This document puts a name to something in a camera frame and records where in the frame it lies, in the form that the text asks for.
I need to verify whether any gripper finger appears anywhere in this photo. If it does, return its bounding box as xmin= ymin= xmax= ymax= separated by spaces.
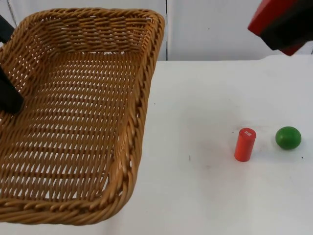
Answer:
xmin=0 ymin=65 xmax=25 ymax=115
xmin=261 ymin=0 xmax=313 ymax=51

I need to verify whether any red cube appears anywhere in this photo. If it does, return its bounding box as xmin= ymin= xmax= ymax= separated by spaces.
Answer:
xmin=247 ymin=0 xmax=308 ymax=57

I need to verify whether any pale brown wicker basket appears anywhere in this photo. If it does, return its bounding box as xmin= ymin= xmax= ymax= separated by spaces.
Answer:
xmin=0 ymin=8 xmax=166 ymax=225

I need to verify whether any red cylinder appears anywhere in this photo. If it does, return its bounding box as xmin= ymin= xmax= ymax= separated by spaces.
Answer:
xmin=233 ymin=127 xmax=257 ymax=163

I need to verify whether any green ball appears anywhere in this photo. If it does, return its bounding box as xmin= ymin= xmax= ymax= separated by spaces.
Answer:
xmin=275 ymin=126 xmax=302 ymax=151

